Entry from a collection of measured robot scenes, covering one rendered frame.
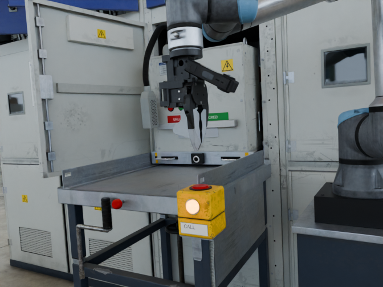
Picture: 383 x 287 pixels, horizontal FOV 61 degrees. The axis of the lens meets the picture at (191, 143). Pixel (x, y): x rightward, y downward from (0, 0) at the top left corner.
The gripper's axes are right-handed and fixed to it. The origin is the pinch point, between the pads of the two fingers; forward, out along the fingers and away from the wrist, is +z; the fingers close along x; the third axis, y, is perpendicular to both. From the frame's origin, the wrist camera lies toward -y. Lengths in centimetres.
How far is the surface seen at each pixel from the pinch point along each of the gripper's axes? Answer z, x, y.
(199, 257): 24.4, 1.9, 0.5
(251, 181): 19, -58, 7
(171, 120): -6, -74, 52
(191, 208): 12.6, 5.3, 0.0
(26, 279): 100, -76, 179
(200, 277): 29.0, 1.7, 0.7
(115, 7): -67, -77, 84
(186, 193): 9.9, 4.0, 1.6
